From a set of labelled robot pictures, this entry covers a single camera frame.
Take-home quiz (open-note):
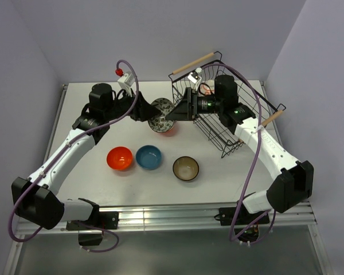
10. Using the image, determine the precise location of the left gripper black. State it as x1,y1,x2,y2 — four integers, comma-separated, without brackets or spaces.
104,88,161,122

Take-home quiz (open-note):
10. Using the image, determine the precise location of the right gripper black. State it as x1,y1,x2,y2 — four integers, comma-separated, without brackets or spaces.
166,87,224,121

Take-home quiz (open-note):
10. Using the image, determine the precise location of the black white leaf bowl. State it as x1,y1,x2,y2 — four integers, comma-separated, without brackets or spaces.
148,97,176,133

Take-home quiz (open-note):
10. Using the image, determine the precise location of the white orange floral bowl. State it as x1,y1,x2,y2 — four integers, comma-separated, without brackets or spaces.
199,80,215,95

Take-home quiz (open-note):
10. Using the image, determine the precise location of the beige brown bowl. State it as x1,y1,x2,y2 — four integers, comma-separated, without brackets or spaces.
173,156,200,182

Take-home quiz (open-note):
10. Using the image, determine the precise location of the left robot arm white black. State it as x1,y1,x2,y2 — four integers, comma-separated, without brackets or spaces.
11,83,161,230

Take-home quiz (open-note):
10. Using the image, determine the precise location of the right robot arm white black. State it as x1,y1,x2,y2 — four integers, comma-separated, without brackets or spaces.
166,75,314,223

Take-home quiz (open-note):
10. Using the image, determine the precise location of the blue bowl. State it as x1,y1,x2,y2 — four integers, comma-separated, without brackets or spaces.
135,145,162,170

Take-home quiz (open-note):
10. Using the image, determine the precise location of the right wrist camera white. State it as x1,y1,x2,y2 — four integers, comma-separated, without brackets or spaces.
187,67,202,91

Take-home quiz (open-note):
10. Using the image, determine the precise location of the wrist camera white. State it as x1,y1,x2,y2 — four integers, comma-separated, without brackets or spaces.
187,67,202,91
115,68,135,97

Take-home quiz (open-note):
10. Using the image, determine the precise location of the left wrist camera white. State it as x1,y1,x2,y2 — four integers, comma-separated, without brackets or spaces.
115,68,135,97

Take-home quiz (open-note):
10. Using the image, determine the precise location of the black wire dish rack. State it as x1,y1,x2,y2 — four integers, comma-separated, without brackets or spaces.
169,51,286,157

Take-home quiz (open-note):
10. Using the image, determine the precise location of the aluminium mounting rail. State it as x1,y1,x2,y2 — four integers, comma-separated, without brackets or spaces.
15,200,318,236

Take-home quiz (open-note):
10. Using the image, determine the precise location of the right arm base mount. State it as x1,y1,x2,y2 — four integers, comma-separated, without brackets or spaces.
214,206,270,243

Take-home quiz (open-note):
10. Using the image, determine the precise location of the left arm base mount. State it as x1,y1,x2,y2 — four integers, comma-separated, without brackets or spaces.
66,211,119,247

